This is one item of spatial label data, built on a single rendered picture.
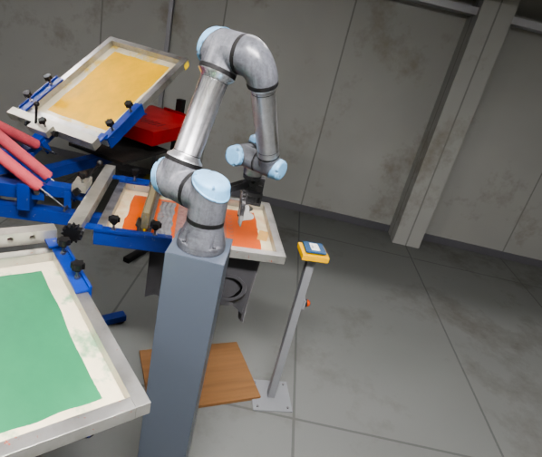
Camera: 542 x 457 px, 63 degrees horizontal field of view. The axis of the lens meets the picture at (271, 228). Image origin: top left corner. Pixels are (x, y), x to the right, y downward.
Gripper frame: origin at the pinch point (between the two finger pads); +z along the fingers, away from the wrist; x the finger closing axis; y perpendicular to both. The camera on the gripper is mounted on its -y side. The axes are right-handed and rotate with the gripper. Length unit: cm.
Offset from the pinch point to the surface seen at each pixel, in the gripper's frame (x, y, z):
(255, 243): 13.7, 10.9, 16.8
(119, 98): 101, -69, -18
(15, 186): 21, -94, 9
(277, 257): -1.4, 19.3, 14.0
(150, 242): -4.2, -33.7, 13.5
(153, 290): 6, -31, 43
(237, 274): 5.1, 4.8, 28.9
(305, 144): 298, 88, 37
